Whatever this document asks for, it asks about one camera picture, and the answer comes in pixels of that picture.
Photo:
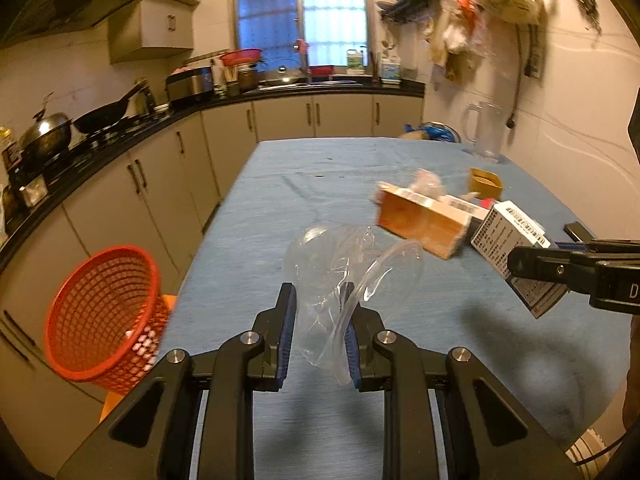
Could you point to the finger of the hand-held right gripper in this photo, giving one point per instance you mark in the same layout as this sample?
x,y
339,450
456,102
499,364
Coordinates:
x,y
570,246
535,265

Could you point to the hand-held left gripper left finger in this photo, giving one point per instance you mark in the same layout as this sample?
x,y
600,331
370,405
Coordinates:
x,y
286,332

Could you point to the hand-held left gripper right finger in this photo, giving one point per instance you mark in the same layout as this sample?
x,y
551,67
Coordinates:
x,y
350,347

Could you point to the white printed medicine box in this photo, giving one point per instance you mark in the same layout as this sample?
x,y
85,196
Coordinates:
x,y
500,235

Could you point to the clear plastic bag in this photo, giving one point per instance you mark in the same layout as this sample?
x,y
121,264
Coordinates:
x,y
325,260

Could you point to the orange cardboard box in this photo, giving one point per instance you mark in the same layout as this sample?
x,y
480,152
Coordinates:
x,y
415,220

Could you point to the red plastic basket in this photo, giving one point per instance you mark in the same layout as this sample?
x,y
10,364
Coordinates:
x,y
100,300

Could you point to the person's right forearm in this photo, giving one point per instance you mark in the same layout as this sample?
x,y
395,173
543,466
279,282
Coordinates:
x,y
631,360

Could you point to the black phone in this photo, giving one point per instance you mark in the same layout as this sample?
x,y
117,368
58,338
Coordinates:
x,y
577,231

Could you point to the small yellow cup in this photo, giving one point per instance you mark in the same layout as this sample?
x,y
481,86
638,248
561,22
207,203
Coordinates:
x,y
485,185

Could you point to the crumpled clear plastic wrapper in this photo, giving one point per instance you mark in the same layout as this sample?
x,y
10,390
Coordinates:
x,y
427,185

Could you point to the clear glass pitcher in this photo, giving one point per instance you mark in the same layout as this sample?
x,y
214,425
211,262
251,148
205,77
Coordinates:
x,y
487,130

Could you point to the blue plastic bag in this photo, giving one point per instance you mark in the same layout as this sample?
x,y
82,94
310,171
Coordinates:
x,y
440,132

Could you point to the orange stool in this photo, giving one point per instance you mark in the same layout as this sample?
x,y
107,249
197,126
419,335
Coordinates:
x,y
112,402

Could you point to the beige lower kitchen cabinets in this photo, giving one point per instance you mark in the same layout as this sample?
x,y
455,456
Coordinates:
x,y
165,170

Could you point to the beige kitchen cabinets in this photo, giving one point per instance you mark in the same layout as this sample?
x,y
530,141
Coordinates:
x,y
165,170
160,25

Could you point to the white green carton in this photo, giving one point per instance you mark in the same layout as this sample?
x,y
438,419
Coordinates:
x,y
391,70

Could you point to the glass pot lid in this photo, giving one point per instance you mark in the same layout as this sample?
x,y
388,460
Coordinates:
x,y
282,74

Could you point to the black kitchen countertop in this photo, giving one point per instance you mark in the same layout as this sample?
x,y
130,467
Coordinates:
x,y
100,152

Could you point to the gas stove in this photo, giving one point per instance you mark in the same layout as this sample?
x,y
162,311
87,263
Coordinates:
x,y
125,127

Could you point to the chopstick holder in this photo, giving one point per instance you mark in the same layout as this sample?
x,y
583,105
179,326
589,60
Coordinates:
x,y
231,77

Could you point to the red basin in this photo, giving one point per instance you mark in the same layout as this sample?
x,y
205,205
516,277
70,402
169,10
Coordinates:
x,y
321,71

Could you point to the rice cooker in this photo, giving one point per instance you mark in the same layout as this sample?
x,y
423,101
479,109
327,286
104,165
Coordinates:
x,y
190,85

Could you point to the green label bottle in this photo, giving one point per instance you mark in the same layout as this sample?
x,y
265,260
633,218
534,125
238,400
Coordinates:
x,y
356,60

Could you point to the sink faucet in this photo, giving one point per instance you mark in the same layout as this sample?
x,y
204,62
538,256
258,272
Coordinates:
x,y
302,60

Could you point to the red colander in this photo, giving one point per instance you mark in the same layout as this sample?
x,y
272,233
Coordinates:
x,y
241,56

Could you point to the black wok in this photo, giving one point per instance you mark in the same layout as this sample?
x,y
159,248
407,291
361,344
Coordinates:
x,y
100,117

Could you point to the square metal container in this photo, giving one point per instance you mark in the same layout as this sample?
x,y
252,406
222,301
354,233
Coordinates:
x,y
34,191

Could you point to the metal pot with lid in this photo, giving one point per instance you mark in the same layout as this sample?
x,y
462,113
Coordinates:
x,y
45,135

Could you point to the kitchen window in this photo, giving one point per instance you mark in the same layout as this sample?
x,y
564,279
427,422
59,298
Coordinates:
x,y
325,10

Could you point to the beige upper kitchen cabinets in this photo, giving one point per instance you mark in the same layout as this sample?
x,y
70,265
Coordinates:
x,y
160,25

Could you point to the dark sauce bottle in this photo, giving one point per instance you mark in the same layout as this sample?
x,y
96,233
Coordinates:
x,y
6,150

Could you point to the range hood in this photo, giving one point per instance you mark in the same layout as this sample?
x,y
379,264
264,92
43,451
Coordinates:
x,y
65,5

